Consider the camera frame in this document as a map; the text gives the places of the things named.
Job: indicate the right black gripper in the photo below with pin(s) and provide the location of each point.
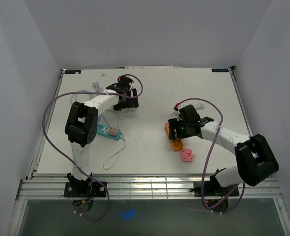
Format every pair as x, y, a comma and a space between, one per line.
174, 124

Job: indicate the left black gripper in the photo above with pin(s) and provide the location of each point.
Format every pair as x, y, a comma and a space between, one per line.
131, 103

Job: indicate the orange power strip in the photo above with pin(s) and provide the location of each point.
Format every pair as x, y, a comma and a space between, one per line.
176, 144

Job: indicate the pink plug adapter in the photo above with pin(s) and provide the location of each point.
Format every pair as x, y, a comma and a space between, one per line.
187, 155

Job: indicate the brown charger plug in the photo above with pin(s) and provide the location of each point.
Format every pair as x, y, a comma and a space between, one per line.
113, 131

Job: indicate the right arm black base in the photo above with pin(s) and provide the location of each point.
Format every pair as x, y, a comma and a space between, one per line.
210, 191

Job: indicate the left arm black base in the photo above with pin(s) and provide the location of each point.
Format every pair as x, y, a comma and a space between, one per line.
92, 189

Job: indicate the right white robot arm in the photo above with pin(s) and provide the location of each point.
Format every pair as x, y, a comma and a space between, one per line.
255, 160

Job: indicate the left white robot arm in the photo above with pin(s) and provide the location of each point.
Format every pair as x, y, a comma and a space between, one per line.
82, 122

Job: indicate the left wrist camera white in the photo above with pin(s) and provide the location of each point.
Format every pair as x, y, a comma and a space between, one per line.
124, 81

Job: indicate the aluminium table frame rail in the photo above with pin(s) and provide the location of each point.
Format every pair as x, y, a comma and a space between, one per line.
143, 165

